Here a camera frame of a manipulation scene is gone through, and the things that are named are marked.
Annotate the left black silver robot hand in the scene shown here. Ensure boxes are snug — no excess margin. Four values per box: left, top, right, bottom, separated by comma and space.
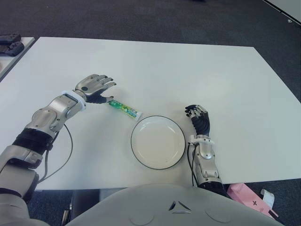
73, 74, 117, 105

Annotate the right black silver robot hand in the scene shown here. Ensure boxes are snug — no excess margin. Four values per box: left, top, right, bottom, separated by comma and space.
184, 104, 210, 137

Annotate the green white toothpaste tube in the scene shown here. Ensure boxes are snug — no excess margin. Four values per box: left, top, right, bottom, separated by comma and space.
107, 98, 143, 121

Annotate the white plate with black rim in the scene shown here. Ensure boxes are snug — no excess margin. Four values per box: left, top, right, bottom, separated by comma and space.
130, 115, 186, 170

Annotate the white side table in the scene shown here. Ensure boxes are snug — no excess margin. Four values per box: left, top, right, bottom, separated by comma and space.
0, 37, 36, 81

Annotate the large black game controller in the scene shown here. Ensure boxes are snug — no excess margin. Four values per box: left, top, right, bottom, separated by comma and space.
0, 41, 24, 57

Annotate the pink cardboard box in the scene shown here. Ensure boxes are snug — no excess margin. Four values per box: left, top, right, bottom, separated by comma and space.
227, 183, 279, 218

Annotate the grey robot torso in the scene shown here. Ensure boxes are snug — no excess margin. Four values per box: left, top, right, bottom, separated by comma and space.
65, 183, 283, 226

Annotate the small black game controller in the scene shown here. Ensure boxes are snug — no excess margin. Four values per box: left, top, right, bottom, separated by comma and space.
0, 33, 21, 44

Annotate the white paper tag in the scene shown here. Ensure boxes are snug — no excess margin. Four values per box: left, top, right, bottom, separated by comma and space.
260, 188, 275, 208

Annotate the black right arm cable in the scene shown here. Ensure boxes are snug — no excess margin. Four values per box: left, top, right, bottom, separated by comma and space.
187, 142, 198, 187

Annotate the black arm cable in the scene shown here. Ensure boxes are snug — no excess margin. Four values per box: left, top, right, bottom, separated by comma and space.
187, 142, 198, 187
37, 123, 73, 184

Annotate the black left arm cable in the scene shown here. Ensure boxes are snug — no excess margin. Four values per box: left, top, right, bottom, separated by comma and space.
37, 123, 73, 184

